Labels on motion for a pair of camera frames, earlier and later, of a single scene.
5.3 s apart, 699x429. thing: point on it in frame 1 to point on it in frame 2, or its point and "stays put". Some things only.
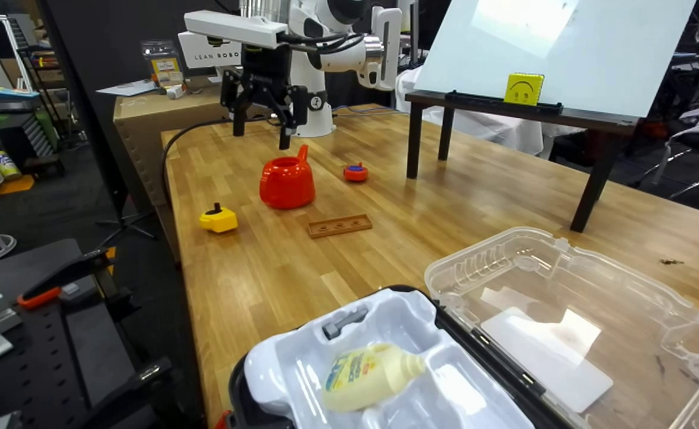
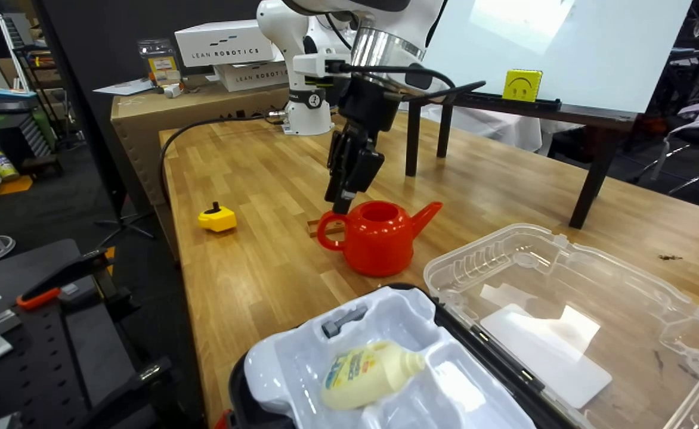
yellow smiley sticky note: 522,88 stays put
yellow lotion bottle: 364,377 stays put
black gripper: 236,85 to 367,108
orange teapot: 287,181 to 375,237
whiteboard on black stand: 589,66 stays put
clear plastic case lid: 612,344 stays put
